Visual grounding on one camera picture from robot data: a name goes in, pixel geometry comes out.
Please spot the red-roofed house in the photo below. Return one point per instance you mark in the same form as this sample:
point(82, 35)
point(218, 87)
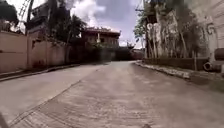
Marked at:
point(101, 38)

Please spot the grey concrete road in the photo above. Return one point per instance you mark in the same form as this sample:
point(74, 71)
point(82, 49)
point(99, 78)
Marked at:
point(110, 96)

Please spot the utility pole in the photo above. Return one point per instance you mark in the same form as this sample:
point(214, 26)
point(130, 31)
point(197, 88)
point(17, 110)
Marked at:
point(145, 33)

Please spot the palm tree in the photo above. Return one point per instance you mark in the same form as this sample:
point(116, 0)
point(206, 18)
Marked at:
point(75, 25)

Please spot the pale rough kerb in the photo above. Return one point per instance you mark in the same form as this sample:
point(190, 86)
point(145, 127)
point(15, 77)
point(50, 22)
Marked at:
point(166, 70)

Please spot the dark tall building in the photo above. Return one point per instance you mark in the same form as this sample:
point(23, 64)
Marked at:
point(50, 16)

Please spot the dark raised kerb strip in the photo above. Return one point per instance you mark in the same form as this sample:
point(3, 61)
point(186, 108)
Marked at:
point(26, 72)

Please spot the grey pipe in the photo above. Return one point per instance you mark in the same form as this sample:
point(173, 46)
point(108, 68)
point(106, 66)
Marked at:
point(210, 66)

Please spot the dark leaning pole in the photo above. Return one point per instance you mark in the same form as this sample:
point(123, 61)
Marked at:
point(30, 10)

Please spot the grey concrete building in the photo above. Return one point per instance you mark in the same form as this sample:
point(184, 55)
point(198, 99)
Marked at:
point(210, 20)

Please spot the dark leafy tree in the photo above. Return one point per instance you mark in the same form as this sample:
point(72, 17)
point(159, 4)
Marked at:
point(6, 13)

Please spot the dark wall with bushes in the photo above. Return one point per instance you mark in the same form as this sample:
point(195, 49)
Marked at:
point(113, 55)

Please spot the beige perimeter wall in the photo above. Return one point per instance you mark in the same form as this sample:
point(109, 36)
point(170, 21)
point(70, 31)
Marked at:
point(20, 50)

